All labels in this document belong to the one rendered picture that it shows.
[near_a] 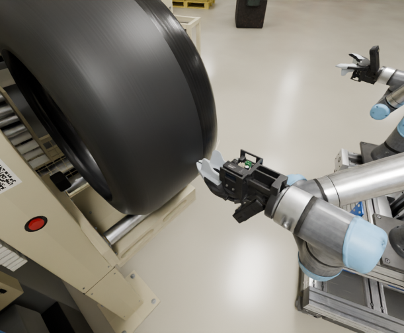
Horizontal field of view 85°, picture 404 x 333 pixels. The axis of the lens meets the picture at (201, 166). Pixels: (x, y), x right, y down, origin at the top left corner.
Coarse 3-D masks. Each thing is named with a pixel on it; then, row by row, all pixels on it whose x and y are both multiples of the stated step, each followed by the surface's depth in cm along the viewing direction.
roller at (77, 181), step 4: (76, 176) 79; (80, 176) 80; (72, 180) 78; (76, 180) 79; (80, 180) 79; (84, 180) 80; (72, 184) 78; (76, 184) 79; (80, 184) 80; (68, 188) 77; (72, 188) 78; (76, 188) 79; (68, 192) 78
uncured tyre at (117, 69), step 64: (0, 0) 37; (64, 0) 35; (128, 0) 39; (64, 64) 33; (128, 64) 36; (192, 64) 43; (64, 128) 77; (128, 128) 36; (192, 128) 45; (128, 192) 44
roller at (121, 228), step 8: (128, 216) 68; (136, 216) 69; (144, 216) 70; (120, 224) 66; (128, 224) 67; (136, 224) 69; (104, 232) 65; (112, 232) 65; (120, 232) 66; (112, 240) 64
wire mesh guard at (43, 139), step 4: (44, 136) 83; (48, 136) 83; (40, 140) 81; (44, 140) 82; (48, 140) 83; (56, 152) 89; (44, 164) 87; (52, 164) 90; (64, 164) 94; (36, 168) 86; (48, 168) 90; (56, 168) 92; (68, 168) 96; (40, 172) 88; (48, 172) 91; (72, 172) 99; (76, 192) 106
